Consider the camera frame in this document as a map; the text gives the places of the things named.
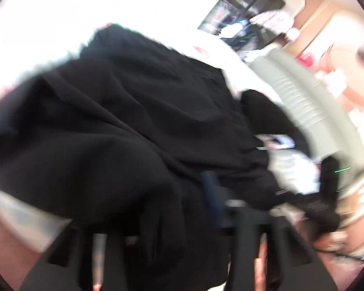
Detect black zip jacket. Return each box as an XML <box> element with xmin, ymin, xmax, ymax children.
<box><xmin>0</xmin><ymin>26</ymin><xmax>285</xmax><ymax>290</ymax></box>

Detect person's right hand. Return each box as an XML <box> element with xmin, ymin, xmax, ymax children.
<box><xmin>313</xmin><ymin>231</ymin><xmax>348</xmax><ymax>252</ymax></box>

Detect white and blue garment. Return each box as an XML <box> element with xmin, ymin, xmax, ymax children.
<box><xmin>257</xmin><ymin>135</ymin><xmax>320</xmax><ymax>195</ymax></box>

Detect white padded headboard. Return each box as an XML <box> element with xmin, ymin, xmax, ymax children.
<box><xmin>248</xmin><ymin>48</ymin><xmax>364</xmax><ymax>189</ymax></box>

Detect black garment pile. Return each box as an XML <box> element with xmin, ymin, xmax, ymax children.
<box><xmin>240</xmin><ymin>89</ymin><xmax>311</xmax><ymax>156</ymax></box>

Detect checkered cartoon bed quilt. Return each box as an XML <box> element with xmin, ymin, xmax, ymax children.
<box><xmin>0</xmin><ymin>0</ymin><xmax>289</xmax><ymax>253</ymax></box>

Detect dark cluttered shelf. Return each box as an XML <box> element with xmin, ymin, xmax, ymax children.
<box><xmin>199</xmin><ymin>0</ymin><xmax>285</xmax><ymax>53</ymax></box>

